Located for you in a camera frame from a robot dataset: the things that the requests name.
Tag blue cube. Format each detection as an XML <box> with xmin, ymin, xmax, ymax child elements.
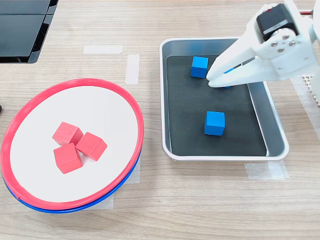
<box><xmin>204</xmin><ymin>111</ymin><xmax>226</xmax><ymax>137</ymax></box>
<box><xmin>190</xmin><ymin>56</ymin><xmax>209</xmax><ymax>79</ymax></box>
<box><xmin>223</xmin><ymin>66</ymin><xmax>238</xmax><ymax>90</ymax></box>

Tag red-rimmed white plate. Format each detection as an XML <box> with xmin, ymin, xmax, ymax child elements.
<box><xmin>0</xmin><ymin>78</ymin><xmax>145</xmax><ymax>211</ymax></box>

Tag pale perforated plate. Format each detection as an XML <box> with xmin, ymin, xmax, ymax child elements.
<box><xmin>301</xmin><ymin>74</ymin><xmax>320</xmax><ymax>109</ymax></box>

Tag translucent tape strip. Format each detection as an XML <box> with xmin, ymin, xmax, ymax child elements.
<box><xmin>83</xmin><ymin>45</ymin><xmax>124</xmax><ymax>55</ymax></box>
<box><xmin>124</xmin><ymin>54</ymin><xmax>141</xmax><ymax>85</ymax></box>
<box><xmin>289</xmin><ymin>74</ymin><xmax>320</xmax><ymax>141</ymax></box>
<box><xmin>82</xmin><ymin>189</ymin><xmax>115</xmax><ymax>211</ymax></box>
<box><xmin>122</xmin><ymin>149</ymin><xmax>141</xmax><ymax>186</ymax></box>
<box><xmin>244</xmin><ymin>159</ymin><xmax>290</xmax><ymax>181</ymax></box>

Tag steel tray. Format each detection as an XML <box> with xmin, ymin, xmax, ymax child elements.
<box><xmin>159</xmin><ymin>37</ymin><xmax>290</xmax><ymax>161</ymax></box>

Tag black mat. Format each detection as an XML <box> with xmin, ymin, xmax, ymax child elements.
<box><xmin>165</xmin><ymin>54</ymin><xmax>268</xmax><ymax>157</ymax></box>

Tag red cube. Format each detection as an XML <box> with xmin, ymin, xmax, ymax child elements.
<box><xmin>75</xmin><ymin>131</ymin><xmax>108</xmax><ymax>162</ymax></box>
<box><xmin>53</xmin><ymin>142</ymin><xmax>83</xmax><ymax>175</ymax></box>
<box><xmin>51</xmin><ymin>121</ymin><xmax>84</xmax><ymax>146</ymax></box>

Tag black glossy device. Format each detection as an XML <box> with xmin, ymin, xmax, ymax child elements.
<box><xmin>0</xmin><ymin>0</ymin><xmax>60</xmax><ymax>64</ymax></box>

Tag blue-rimmed white plate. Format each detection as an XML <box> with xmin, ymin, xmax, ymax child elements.
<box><xmin>1</xmin><ymin>147</ymin><xmax>144</xmax><ymax>215</ymax></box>

